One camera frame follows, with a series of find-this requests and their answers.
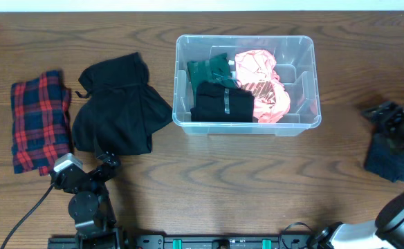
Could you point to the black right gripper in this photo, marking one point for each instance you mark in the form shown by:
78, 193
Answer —
396, 113

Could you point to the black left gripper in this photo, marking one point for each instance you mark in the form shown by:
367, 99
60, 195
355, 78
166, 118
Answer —
106, 173

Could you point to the dark navy cloth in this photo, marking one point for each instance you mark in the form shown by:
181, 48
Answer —
383, 160

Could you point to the black taped cloth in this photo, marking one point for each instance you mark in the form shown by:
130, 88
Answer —
216, 103

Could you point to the dark green cloth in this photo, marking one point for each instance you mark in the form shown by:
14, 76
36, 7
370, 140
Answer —
215, 70

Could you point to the pink printed t-shirt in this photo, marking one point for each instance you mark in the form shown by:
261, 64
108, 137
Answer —
255, 72

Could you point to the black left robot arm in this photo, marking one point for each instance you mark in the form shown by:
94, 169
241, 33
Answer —
90, 206

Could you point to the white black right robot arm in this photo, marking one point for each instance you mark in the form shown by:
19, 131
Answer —
386, 231

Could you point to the red navy plaid shirt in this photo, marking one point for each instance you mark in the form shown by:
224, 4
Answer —
40, 123

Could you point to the clear plastic storage bin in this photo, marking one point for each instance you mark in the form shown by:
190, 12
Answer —
295, 64

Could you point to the black drawstring garment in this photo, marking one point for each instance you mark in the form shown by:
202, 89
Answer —
122, 110

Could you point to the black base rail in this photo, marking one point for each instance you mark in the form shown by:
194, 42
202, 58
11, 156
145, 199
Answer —
156, 241

